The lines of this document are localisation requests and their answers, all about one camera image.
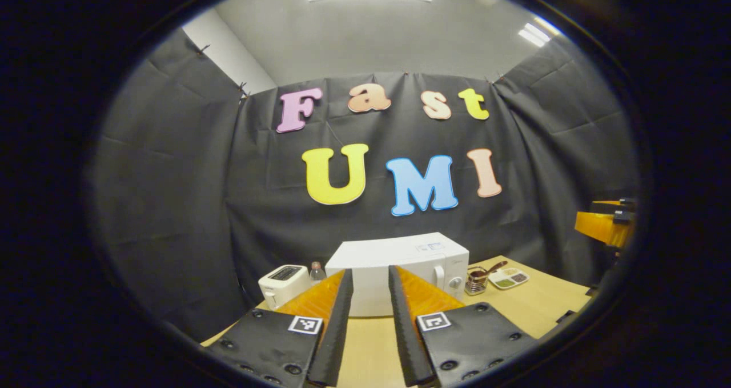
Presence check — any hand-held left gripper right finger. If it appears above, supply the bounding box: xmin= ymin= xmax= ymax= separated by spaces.
xmin=388 ymin=265 xmax=537 ymax=387

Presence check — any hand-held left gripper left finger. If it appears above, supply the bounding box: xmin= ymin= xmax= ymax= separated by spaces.
xmin=207 ymin=269 xmax=354 ymax=387

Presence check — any white microwave oven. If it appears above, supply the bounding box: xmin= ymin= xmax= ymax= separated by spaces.
xmin=325 ymin=232 xmax=470 ymax=318

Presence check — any white toaster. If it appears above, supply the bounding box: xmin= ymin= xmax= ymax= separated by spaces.
xmin=258 ymin=264 xmax=312 ymax=310

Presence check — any metal utensil holder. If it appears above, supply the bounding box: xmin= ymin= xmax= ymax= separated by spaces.
xmin=464 ymin=267 xmax=489 ymax=296

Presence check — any white divided dish of grains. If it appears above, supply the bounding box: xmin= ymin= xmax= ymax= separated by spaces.
xmin=488 ymin=268 xmax=530 ymax=290

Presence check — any small ceiling light panel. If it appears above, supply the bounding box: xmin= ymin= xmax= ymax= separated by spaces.
xmin=518 ymin=22 xmax=552 ymax=48

